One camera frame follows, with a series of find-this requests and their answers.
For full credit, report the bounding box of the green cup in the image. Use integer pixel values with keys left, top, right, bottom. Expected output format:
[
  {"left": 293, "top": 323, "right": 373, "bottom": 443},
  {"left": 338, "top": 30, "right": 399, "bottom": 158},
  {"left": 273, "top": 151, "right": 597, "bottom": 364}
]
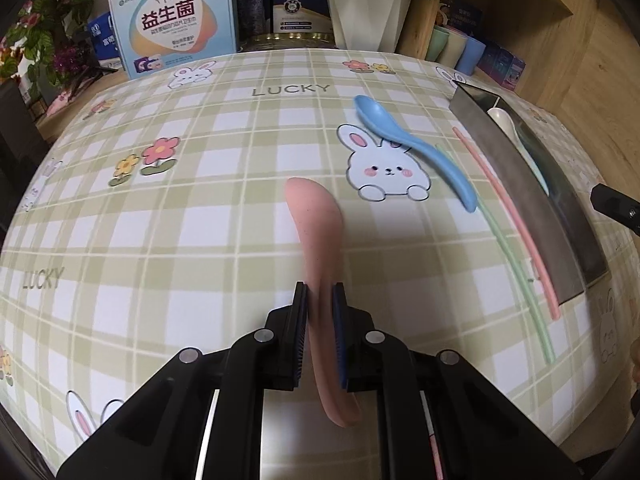
[{"left": 425, "top": 25, "right": 451, "bottom": 64}]

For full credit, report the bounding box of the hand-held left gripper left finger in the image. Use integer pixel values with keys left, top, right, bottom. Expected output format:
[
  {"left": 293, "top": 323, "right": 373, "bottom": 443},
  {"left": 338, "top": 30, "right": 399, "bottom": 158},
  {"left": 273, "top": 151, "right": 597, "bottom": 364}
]
[{"left": 57, "top": 281, "right": 309, "bottom": 480}]

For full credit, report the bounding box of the green chopstick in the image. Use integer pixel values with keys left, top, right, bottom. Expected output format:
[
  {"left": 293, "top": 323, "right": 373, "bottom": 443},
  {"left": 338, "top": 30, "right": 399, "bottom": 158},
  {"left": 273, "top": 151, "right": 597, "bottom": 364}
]
[{"left": 433, "top": 142, "right": 557, "bottom": 365}]

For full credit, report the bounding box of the beige cup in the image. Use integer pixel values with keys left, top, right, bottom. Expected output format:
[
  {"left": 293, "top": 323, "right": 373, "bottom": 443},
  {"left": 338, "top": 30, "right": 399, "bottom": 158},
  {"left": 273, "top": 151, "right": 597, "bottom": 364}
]
[{"left": 446, "top": 30, "right": 469, "bottom": 69}]

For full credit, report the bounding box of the cream spoon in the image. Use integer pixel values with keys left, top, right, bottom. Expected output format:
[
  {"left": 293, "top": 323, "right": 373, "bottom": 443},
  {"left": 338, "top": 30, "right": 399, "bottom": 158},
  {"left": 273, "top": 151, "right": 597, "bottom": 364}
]
[{"left": 487, "top": 107, "right": 532, "bottom": 162}]

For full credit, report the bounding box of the purple box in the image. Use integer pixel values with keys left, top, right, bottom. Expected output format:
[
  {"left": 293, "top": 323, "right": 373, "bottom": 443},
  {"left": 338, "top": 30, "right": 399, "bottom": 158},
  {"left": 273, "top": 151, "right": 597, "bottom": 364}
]
[{"left": 477, "top": 42, "right": 527, "bottom": 92}]

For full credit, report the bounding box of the light blue labelled box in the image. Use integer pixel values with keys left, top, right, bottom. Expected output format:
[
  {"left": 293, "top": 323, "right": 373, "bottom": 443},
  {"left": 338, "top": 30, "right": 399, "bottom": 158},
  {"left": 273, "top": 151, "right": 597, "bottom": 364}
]
[{"left": 108, "top": 0, "right": 239, "bottom": 80}]

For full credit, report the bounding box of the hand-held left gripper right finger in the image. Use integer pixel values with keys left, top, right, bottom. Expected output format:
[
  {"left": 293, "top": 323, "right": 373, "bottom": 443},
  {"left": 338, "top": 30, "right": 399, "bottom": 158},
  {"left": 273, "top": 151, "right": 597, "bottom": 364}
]
[{"left": 333, "top": 282, "right": 581, "bottom": 480}]

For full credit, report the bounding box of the dark navy box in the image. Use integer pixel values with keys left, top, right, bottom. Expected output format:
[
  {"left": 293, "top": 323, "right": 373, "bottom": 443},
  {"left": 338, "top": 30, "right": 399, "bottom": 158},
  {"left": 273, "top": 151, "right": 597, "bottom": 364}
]
[{"left": 235, "top": 0, "right": 274, "bottom": 54}]

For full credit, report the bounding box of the blue white box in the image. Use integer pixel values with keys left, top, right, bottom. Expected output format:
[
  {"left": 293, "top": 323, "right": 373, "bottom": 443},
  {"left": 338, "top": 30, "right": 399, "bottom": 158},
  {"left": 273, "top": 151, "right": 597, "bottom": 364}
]
[{"left": 87, "top": 12, "right": 124, "bottom": 72}]

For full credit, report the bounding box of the dark blue box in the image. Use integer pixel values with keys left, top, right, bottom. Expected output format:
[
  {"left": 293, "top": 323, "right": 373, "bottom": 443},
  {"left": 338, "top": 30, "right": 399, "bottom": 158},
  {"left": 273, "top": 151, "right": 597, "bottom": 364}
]
[{"left": 440, "top": 0, "right": 484, "bottom": 37}]

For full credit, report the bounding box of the blue cup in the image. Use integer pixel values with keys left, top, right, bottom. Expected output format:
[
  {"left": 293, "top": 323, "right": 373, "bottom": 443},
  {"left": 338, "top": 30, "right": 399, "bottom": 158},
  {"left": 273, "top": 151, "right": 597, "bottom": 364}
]
[{"left": 457, "top": 37, "right": 486, "bottom": 76}]

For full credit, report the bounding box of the blue spoon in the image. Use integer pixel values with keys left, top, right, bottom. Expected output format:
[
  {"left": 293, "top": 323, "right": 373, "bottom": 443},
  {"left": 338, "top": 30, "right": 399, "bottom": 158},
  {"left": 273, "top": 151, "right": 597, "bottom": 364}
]
[{"left": 354, "top": 94, "right": 479, "bottom": 213}]

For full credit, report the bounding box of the pink spoon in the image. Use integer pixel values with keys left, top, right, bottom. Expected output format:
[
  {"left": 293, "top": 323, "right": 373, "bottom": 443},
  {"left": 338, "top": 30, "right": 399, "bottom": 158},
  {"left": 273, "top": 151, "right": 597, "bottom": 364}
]
[{"left": 284, "top": 176, "right": 362, "bottom": 429}]

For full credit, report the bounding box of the wooden shelf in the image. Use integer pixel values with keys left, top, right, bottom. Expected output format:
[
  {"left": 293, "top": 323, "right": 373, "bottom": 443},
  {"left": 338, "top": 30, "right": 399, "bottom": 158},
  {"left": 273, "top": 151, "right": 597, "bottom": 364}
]
[{"left": 400, "top": 0, "right": 640, "bottom": 128}]

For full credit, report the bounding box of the pink chopstick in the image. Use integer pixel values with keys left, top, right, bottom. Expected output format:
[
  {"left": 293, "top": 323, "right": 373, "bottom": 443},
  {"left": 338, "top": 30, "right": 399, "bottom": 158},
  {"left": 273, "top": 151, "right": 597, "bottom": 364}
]
[
  {"left": 451, "top": 126, "right": 562, "bottom": 321},
  {"left": 429, "top": 437, "right": 445, "bottom": 480}
]

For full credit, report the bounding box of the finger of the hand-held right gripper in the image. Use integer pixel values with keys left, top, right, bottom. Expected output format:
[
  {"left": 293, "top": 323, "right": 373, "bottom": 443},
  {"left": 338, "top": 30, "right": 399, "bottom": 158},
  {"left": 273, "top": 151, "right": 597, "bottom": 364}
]
[{"left": 589, "top": 184, "right": 640, "bottom": 237}]

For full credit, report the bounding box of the stainless steel utensil tray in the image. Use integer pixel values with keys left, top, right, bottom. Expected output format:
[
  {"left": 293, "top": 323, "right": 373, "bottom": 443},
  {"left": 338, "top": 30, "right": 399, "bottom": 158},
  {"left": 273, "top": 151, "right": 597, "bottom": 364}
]
[{"left": 448, "top": 79, "right": 610, "bottom": 307}]

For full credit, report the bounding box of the gold tin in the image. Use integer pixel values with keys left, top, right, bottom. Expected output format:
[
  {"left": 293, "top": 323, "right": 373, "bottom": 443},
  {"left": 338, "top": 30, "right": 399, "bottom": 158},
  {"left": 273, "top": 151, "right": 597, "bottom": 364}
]
[{"left": 240, "top": 32, "right": 336, "bottom": 54}]

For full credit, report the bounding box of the checked rabbit print tablecloth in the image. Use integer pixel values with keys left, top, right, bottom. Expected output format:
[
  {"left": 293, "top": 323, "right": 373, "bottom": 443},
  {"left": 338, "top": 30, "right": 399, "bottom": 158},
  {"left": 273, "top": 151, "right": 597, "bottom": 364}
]
[{"left": 0, "top": 47, "right": 640, "bottom": 480}]

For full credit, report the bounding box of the white flower pot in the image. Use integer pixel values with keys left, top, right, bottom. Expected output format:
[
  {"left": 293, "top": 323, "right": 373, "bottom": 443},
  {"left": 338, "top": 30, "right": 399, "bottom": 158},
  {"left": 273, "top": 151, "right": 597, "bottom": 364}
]
[{"left": 325, "top": 0, "right": 416, "bottom": 54}]

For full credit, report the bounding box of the pink flower plant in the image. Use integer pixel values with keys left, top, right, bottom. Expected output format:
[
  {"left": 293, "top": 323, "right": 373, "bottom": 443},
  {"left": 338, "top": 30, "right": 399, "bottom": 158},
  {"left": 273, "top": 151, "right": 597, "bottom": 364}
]
[{"left": 0, "top": 0, "right": 127, "bottom": 92}]

